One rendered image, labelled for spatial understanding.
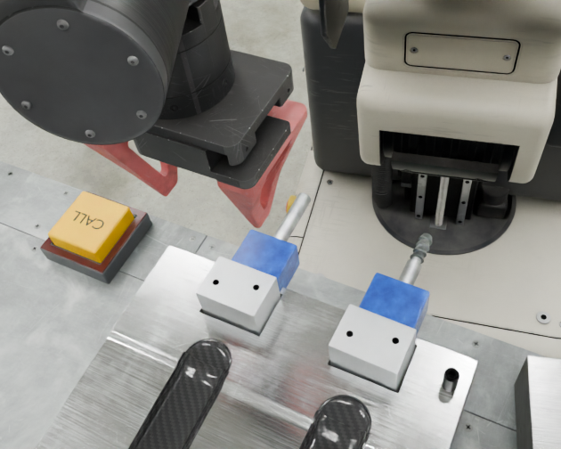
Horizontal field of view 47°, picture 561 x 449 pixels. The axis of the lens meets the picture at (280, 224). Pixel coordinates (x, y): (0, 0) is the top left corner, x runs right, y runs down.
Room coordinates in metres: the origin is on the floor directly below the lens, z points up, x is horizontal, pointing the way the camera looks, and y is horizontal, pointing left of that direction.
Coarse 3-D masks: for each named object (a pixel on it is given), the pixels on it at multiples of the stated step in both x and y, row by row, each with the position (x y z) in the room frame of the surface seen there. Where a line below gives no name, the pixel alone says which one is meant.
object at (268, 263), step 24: (288, 216) 0.33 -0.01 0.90; (264, 240) 0.30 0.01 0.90; (216, 264) 0.28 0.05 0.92; (240, 264) 0.28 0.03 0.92; (264, 264) 0.28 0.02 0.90; (288, 264) 0.28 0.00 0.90; (216, 288) 0.26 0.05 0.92; (240, 288) 0.25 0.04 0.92; (264, 288) 0.25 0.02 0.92; (216, 312) 0.25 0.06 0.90; (240, 312) 0.24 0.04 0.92; (264, 312) 0.24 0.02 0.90
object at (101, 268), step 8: (112, 200) 0.45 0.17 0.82; (136, 216) 0.42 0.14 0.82; (136, 224) 0.41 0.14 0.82; (128, 232) 0.40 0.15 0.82; (48, 240) 0.41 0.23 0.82; (120, 240) 0.40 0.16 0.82; (48, 248) 0.40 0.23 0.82; (56, 248) 0.40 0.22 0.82; (120, 248) 0.39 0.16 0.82; (64, 256) 0.39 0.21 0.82; (72, 256) 0.39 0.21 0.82; (112, 256) 0.38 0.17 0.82; (80, 264) 0.38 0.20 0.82; (88, 264) 0.37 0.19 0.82; (96, 264) 0.37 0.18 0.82; (104, 264) 0.37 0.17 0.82
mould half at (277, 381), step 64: (192, 256) 0.31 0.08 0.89; (128, 320) 0.26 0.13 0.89; (192, 320) 0.25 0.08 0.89; (320, 320) 0.23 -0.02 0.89; (128, 384) 0.21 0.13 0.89; (256, 384) 0.19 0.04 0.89; (320, 384) 0.18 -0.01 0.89; (64, 448) 0.17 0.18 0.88; (192, 448) 0.16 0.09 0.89; (256, 448) 0.15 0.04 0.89; (384, 448) 0.13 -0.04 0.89; (448, 448) 0.12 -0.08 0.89
